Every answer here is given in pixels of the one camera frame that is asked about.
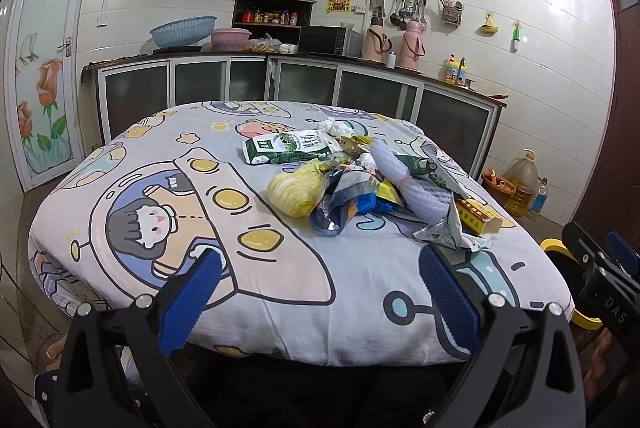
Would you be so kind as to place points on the lavender foam net bundle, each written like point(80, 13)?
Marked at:
point(428, 201)

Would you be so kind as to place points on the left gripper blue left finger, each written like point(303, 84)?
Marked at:
point(183, 298)

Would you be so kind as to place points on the silver foil wrapper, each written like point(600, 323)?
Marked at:
point(448, 233)

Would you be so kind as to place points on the blue plastic basket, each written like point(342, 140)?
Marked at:
point(183, 33)

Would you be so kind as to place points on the colourful detergent bottles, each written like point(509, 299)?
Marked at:
point(455, 72)

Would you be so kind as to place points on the yellow snack wrapper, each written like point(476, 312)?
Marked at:
point(354, 146)

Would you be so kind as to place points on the flower painted glass door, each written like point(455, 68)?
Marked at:
point(40, 89)

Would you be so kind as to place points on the utensil rack with ladles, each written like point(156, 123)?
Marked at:
point(398, 13)

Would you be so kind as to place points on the chopstick holder on wall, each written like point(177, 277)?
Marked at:
point(451, 12)

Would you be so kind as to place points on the dark red wooden door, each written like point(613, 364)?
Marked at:
point(611, 200)

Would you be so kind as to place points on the green white snack bag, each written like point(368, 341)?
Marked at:
point(290, 146)

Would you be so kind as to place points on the blue plastic bag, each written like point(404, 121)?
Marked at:
point(334, 212)

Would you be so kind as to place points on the pink thermos left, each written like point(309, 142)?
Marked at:
point(375, 43)

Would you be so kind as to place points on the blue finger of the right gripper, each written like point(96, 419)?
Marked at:
point(621, 250)

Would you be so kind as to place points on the black microwave oven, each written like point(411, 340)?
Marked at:
point(330, 40)

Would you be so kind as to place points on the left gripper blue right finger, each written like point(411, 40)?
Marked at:
point(455, 305)

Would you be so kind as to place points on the small blue label bottle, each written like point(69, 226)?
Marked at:
point(538, 199)

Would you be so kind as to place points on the kitchen counter cabinets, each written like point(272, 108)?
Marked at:
point(463, 122)

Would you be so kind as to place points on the brown waste bucket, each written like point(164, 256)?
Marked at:
point(500, 189)

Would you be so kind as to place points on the yellow rimmed black trash bin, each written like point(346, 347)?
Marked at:
point(574, 277)

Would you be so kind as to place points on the yellow plastic bag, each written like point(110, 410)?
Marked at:
point(298, 193)

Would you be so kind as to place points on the pink thermos right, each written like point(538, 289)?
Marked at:
point(412, 46)

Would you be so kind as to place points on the pink thermos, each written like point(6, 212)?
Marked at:
point(375, 43)
point(412, 46)

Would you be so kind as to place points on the yellow small carton box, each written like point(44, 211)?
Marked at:
point(475, 218)

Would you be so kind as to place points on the white tissue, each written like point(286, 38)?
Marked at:
point(333, 127)

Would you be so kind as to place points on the black spice shelf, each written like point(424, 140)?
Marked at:
point(280, 19)

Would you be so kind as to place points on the cartoon printed tablecloth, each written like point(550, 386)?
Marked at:
point(142, 209)

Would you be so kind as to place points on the large cooking oil jug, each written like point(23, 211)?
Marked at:
point(523, 174)

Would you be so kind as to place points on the pink plastic basin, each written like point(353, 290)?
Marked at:
point(229, 39)

